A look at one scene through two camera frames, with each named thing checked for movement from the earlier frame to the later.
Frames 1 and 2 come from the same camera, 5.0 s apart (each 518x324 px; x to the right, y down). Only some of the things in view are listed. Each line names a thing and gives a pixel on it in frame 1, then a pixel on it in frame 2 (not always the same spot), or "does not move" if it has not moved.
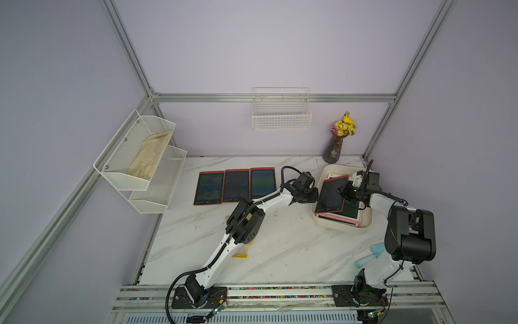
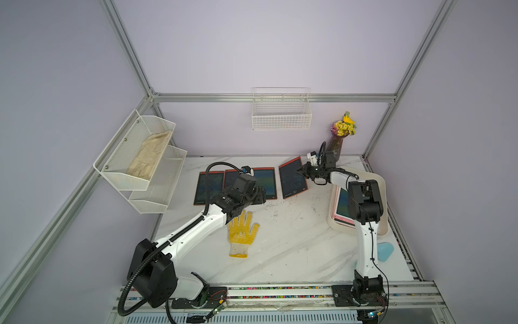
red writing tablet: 210,188 does not move
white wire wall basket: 280,108 does not move
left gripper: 314,191 -> 259,192
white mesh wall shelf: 139,163 does not move
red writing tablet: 330,199 -> 292,182
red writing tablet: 262,181 does not move
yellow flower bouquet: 344,127 does not move
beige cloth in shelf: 146,159 does not move
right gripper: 344,189 -> 305,169
